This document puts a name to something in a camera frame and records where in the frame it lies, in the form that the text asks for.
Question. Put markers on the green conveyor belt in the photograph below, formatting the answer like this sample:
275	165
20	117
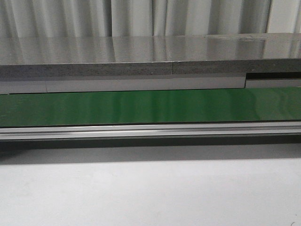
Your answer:
158	106

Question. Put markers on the grey stone countertop slab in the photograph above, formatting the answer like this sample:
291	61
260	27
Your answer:
32	58

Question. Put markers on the grey cabinet front panel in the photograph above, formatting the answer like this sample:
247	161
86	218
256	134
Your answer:
148	82

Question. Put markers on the white pleated curtain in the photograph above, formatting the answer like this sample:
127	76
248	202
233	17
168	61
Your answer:
104	18

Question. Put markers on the aluminium conveyor side rail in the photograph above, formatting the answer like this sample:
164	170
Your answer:
152	130

